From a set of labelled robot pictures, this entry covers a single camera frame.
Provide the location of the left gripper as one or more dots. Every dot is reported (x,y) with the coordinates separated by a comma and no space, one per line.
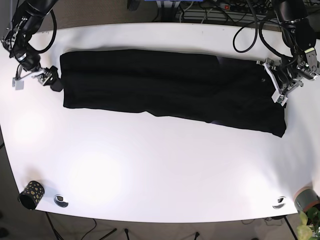
(287,75)

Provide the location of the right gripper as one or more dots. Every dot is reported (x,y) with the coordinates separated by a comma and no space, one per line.
(45,76)

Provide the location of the black T-shirt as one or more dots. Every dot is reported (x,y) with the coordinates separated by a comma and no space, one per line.
(231,92)

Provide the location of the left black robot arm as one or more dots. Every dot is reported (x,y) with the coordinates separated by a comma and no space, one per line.
(298,35)

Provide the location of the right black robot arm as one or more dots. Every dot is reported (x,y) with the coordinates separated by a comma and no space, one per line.
(26,21)

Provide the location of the black gold-dotted cup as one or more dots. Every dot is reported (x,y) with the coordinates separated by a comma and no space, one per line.
(31,195)

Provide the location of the grey tape roll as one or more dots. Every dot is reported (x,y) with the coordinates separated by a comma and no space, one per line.
(305,199)

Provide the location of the green potted plant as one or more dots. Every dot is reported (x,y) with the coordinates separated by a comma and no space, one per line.
(309,228)

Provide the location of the left table cable grommet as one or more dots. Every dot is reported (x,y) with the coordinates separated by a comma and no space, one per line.
(60,201)

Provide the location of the table cable grommet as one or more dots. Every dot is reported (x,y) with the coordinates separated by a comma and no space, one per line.
(279,203)
(60,201)

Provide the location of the right table cable grommet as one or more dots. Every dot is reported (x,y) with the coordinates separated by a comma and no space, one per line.
(279,203)

